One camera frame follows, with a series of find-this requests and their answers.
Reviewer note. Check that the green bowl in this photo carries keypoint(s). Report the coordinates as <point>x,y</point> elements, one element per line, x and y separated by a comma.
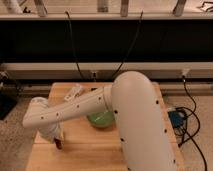
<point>101,119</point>

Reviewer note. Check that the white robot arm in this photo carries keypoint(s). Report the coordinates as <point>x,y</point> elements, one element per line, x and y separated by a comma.
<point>139,118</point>

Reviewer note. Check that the red chili pepper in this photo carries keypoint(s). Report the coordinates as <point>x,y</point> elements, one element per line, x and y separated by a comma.
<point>58,144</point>

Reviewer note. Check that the blue connector box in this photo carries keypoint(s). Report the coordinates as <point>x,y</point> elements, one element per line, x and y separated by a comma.
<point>176,119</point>

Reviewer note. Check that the wall power outlet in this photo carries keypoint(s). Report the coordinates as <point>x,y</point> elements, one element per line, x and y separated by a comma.
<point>94,75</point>

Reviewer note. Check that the white plastic bottle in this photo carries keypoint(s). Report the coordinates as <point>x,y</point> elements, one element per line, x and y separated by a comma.
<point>75,91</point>

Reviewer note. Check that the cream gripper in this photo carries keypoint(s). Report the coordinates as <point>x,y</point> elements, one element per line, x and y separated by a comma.
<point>59,135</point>

